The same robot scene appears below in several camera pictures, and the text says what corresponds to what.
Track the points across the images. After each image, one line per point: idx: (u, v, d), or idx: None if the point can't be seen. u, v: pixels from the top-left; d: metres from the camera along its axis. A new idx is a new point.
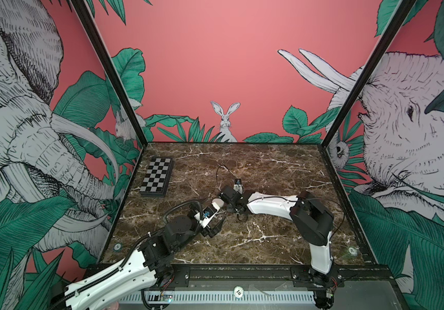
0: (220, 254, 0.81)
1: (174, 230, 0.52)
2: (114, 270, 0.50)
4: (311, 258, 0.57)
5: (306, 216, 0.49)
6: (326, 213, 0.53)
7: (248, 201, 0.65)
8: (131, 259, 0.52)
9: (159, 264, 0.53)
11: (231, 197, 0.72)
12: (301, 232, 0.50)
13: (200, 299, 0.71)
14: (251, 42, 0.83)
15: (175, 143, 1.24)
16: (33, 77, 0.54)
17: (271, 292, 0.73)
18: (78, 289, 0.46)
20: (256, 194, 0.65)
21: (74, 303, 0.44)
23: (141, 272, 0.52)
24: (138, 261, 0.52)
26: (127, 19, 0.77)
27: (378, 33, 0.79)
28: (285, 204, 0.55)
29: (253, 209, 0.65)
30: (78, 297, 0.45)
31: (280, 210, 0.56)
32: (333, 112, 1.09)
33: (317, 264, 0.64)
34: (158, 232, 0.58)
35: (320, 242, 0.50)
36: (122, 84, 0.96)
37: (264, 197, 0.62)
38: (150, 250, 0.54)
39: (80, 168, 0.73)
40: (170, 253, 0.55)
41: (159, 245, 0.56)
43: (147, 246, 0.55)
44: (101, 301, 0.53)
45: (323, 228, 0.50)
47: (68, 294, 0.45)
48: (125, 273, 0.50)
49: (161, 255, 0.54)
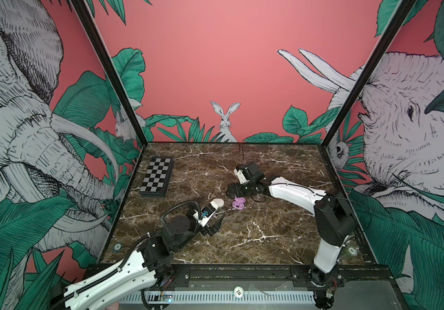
0: (220, 254, 0.81)
1: (172, 230, 0.51)
2: (114, 270, 0.50)
4: (317, 254, 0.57)
5: (331, 214, 0.48)
6: (351, 216, 0.50)
7: (271, 183, 0.64)
8: (131, 259, 0.52)
9: (158, 264, 0.55)
11: (253, 173, 0.71)
12: (319, 226, 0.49)
13: (200, 299, 0.71)
14: (251, 42, 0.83)
15: (175, 143, 1.24)
16: (33, 77, 0.54)
17: (271, 292, 0.73)
18: (77, 290, 0.46)
20: (280, 179, 0.64)
21: (72, 304, 0.44)
23: (140, 272, 0.53)
24: (137, 261, 0.52)
26: (128, 19, 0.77)
27: (378, 33, 0.79)
28: (310, 195, 0.53)
29: (273, 192, 0.65)
30: (77, 298, 0.45)
31: (302, 199, 0.56)
32: (333, 112, 1.09)
33: (320, 261, 0.64)
34: (157, 232, 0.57)
35: (333, 241, 0.50)
36: (122, 84, 0.96)
37: (290, 185, 0.59)
38: (149, 250, 0.54)
39: (79, 168, 0.72)
40: (170, 253, 0.55)
41: (159, 245, 0.56)
43: (147, 246, 0.55)
44: (101, 302, 0.53)
45: (344, 229, 0.48)
47: (67, 295, 0.45)
48: (124, 273, 0.50)
49: (161, 255, 0.54)
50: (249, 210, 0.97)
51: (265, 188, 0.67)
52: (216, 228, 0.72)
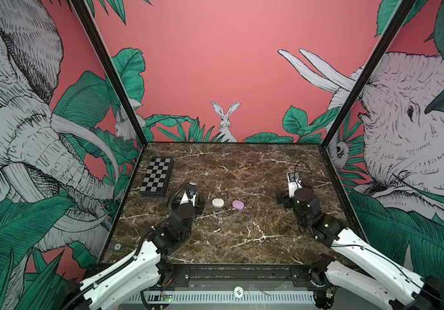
0: (220, 254, 0.81)
1: (181, 215, 0.56)
2: (129, 259, 0.50)
4: (337, 268, 0.62)
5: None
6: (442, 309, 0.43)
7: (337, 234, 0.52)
8: (144, 248, 0.53)
9: (170, 251, 0.58)
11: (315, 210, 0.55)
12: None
13: (201, 299, 0.71)
14: (251, 42, 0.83)
15: (175, 143, 1.24)
16: (33, 77, 0.54)
17: (271, 292, 0.73)
18: (96, 281, 0.45)
20: (351, 236, 0.51)
21: (92, 296, 0.43)
23: (152, 261, 0.54)
24: (150, 249, 0.54)
26: (128, 19, 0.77)
27: (378, 33, 0.79)
28: (402, 281, 0.43)
29: (337, 247, 0.53)
30: (97, 289, 0.44)
31: (383, 278, 0.46)
32: (333, 112, 1.09)
33: (338, 279, 0.61)
34: (161, 224, 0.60)
35: None
36: (122, 84, 0.96)
37: (367, 250, 0.48)
38: (159, 240, 0.56)
39: (79, 168, 0.72)
40: (178, 240, 0.58)
41: (166, 235, 0.58)
43: (156, 236, 0.57)
44: (112, 300, 0.51)
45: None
47: (84, 288, 0.43)
48: (139, 261, 0.51)
49: (169, 242, 0.56)
50: (249, 210, 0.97)
51: (326, 236, 0.54)
52: (201, 204, 0.74)
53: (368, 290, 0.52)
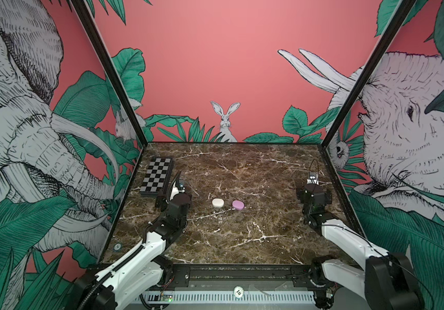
0: (220, 254, 0.81)
1: (179, 202, 0.61)
2: (137, 248, 0.52)
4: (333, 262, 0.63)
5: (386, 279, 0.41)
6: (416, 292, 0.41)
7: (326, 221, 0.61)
8: (148, 238, 0.55)
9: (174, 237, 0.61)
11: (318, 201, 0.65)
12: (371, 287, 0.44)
13: (200, 299, 0.71)
14: (251, 42, 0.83)
15: (175, 143, 1.24)
16: (33, 78, 0.54)
17: (271, 292, 0.73)
18: (112, 270, 0.45)
20: (338, 222, 0.59)
21: (112, 283, 0.43)
23: (156, 250, 0.55)
24: (154, 238, 0.56)
26: (128, 19, 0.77)
27: (378, 33, 0.79)
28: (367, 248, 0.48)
29: (325, 232, 0.61)
30: (115, 276, 0.44)
31: (354, 250, 0.50)
32: (333, 112, 1.09)
33: (330, 270, 0.62)
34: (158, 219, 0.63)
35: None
36: (123, 84, 0.96)
37: (346, 230, 0.55)
38: (160, 230, 0.58)
39: (79, 168, 0.72)
40: (178, 228, 0.62)
41: (166, 226, 0.60)
43: (156, 228, 0.59)
44: (125, 295, 0.50)
45: (393, 298, 0.40)
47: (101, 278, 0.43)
48: (148, 248, 0.53)
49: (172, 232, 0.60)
50: (249, 210, 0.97)
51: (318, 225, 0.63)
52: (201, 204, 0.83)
53: (349, 274, 0.54)
